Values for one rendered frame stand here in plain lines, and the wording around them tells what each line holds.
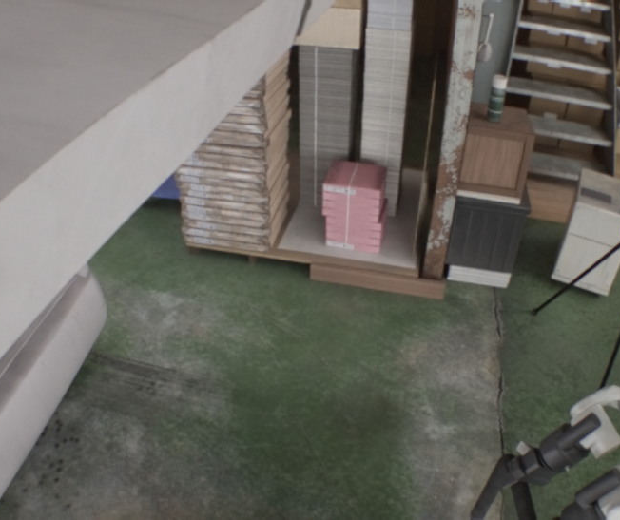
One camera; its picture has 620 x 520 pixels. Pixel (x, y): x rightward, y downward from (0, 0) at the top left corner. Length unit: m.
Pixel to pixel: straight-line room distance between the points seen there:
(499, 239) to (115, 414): 1.94
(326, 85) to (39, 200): 2.63
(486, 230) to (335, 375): 1.01
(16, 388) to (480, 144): 2.07
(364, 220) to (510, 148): 0.80
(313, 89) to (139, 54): 2.55
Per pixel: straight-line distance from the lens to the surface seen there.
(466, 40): 2.25
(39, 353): 1.95
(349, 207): 2.72
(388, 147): 2.93
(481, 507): 1.55
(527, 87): 3.99
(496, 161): 2.54
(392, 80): 2.78
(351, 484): 2.09
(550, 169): 3.77
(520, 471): 1.24
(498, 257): 2.82
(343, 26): 2.74
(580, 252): 2.91
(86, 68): 0.32
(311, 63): 2.81
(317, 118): 2.92
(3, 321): 0.26
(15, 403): 1.87
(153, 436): 2.27
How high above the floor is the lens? 1.84
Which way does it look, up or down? 39 degrees down
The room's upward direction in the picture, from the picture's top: straight up
